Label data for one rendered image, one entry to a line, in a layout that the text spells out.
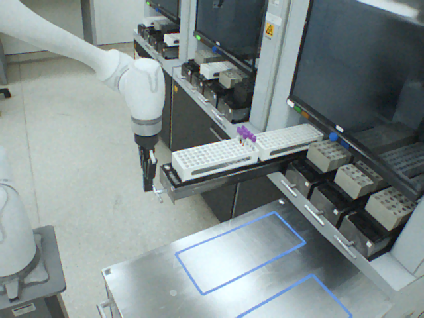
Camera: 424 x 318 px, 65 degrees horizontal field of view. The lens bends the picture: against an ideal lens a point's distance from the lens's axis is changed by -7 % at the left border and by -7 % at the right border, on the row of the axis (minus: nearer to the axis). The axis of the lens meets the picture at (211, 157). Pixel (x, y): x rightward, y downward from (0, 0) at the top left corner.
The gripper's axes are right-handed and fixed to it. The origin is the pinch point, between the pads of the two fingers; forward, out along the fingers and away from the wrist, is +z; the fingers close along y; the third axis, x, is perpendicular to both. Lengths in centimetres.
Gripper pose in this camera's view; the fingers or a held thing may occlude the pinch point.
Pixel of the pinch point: (148, 182)
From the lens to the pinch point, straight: 117.1
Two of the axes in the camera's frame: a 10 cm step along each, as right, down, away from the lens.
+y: -4.6, -5.6, 6.9
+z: -0.9, 8.0, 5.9
